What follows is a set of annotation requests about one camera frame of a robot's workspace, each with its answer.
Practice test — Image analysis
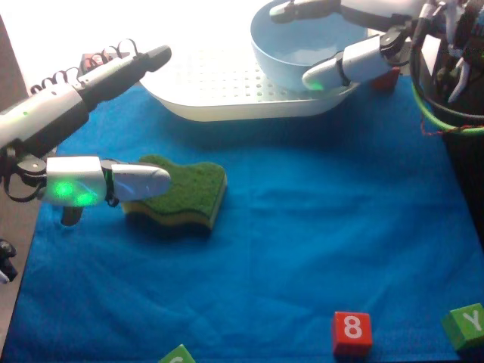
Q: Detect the red block with 8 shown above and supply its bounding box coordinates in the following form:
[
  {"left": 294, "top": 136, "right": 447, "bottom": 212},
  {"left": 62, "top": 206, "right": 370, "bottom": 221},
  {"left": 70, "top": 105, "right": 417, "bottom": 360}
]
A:
[{"left": 331, "top": 311, "right": 374, "bottom": 358}]

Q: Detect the green block with white letter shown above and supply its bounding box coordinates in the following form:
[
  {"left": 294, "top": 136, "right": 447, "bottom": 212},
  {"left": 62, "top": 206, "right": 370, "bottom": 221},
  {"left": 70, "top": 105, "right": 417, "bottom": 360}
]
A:
[{"left": 157, "top": 343, "right": 197, "bottom": 363}]

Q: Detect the blue cloth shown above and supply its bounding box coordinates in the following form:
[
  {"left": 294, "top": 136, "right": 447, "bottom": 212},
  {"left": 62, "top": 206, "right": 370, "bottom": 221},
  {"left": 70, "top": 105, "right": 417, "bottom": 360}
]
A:
[{"left": 0, "top": 81, "right": 484, "bottom": 363}]

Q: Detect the plain red block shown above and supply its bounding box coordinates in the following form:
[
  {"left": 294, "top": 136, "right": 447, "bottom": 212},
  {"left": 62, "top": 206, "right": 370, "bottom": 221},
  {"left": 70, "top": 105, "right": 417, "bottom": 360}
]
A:
[{"left": 371, "top": 66, "right": 402, "bottom": 92}]

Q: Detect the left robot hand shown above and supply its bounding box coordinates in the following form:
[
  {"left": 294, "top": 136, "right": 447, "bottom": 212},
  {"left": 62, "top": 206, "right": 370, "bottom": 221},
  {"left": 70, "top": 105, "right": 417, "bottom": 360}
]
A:
[{"left": 0, "top": 44, "right": 173, "bottom": 228}]

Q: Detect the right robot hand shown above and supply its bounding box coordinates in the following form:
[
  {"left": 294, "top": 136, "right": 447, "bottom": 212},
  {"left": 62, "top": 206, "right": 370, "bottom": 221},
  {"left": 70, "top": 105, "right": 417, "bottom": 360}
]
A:
[{"left": 268, "top": 0, "right": 428, "bottom": 92}]

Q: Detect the black clamp knob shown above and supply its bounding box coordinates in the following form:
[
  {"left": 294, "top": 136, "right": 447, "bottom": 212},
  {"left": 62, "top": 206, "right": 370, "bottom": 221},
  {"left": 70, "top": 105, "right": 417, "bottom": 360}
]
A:
[{"left": 0, "top": 237, "right": 19, "bottom": 284}]

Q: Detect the green and yellow sponge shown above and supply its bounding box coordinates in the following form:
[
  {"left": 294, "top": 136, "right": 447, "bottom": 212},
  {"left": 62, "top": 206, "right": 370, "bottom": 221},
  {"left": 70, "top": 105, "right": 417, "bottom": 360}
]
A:
[{"left": 120, "top": 154, "right": 228, "bottom": 231}]

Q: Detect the black coiled cable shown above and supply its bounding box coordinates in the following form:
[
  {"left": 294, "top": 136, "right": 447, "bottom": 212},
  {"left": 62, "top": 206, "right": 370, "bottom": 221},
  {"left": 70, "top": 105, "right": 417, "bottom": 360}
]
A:
[{"left": 29, "top": 37, "right": 139, "bottom": 96}]

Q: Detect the red block with G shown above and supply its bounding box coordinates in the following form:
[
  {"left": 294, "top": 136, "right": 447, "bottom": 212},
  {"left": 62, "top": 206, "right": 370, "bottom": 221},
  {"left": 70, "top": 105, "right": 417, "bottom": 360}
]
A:
[{"left": 79, "top": 51, "right": 115, "bottom": 73}]

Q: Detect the green block with Y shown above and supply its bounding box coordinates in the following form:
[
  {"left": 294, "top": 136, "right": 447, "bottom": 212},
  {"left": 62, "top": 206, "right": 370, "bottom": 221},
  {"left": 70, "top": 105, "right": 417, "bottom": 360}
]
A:
[{"left": 440, "top": 302, "right": 484, "bottom": 353}]

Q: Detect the light blue bowl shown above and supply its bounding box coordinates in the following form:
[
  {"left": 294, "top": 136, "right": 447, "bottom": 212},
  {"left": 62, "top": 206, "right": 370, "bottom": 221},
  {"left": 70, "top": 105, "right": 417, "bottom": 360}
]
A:
[{"left": 250, "top": 0, "right": 374, "bottom": 94}]

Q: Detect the white perforated tray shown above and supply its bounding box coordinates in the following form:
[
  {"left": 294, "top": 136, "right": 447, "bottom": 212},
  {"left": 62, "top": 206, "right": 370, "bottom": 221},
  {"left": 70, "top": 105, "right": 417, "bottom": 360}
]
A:
[{"left": 138, "top": 37, "right": 361, "bottom": 123}]

